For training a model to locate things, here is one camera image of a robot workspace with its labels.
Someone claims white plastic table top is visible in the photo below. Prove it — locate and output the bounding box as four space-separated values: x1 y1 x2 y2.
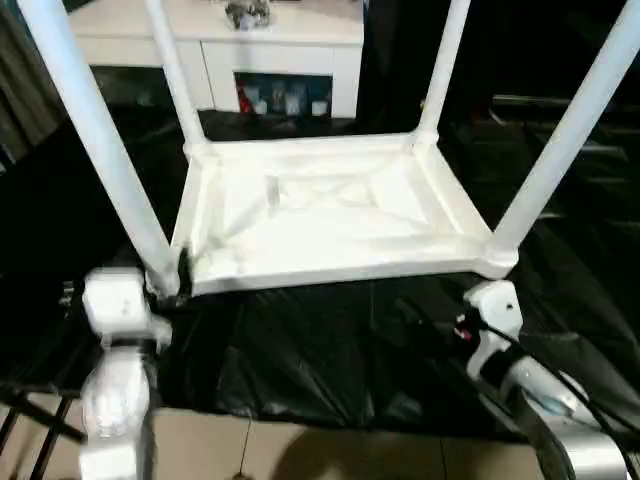
169 132 519 299

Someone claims white plastic table leg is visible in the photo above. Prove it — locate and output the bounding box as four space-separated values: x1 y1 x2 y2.
144 0 207 151
17 0 182 299
418 0 472 146
483 0 640 279

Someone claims black mat cover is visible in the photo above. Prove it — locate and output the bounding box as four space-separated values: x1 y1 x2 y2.
0 94 640 441

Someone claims white glass door cabinet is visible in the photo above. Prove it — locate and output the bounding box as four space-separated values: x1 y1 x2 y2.
67 0 365 121

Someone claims grey curtain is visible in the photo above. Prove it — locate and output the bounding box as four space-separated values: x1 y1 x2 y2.
0 9 66 161

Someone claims dark speckled object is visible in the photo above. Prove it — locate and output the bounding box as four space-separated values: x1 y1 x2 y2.
224 0 274 29

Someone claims black folding stand frame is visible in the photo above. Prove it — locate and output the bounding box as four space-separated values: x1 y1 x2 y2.
0 384 86 480

